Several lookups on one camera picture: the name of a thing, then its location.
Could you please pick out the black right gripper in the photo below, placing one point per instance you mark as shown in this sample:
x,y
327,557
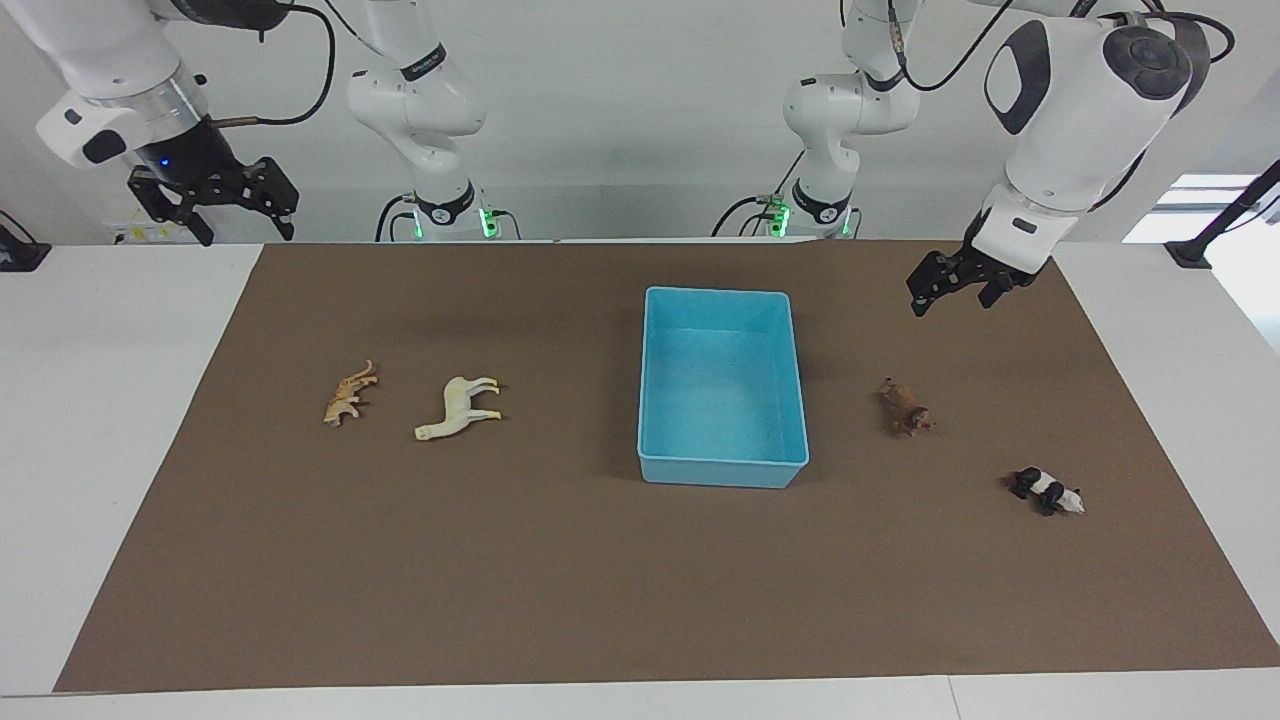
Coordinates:
x,y
195,160

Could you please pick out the orange striped tiger toy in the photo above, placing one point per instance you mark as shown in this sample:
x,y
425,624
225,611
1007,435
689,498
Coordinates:
x,y
347,398

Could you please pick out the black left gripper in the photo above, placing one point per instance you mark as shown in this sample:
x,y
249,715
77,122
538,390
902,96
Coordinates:
x,y
975,268

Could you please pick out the black and white panda toy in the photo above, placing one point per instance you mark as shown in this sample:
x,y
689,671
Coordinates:
x,y
1045,488

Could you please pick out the cream white horse toy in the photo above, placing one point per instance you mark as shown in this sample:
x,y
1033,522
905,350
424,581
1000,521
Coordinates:
x,y
458,405

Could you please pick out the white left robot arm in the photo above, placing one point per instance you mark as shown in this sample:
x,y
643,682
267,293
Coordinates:
x,y
1080,110

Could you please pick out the white wall socket box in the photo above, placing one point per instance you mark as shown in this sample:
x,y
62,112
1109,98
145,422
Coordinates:
x,y
150,233

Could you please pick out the black angled stand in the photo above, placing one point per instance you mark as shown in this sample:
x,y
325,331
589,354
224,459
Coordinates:
x,y
1190,252

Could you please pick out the brown lion toy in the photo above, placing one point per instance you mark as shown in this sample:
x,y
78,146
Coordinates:
x,y
908,412

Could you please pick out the brown table mat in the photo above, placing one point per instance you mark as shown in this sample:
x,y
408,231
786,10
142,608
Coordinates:
x,y
500,560

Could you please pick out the light blue plastic storage box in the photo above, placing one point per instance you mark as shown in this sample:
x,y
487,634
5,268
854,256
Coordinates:
x,y
720,380

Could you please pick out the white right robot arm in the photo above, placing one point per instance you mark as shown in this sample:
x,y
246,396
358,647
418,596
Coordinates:
x,y
420,100

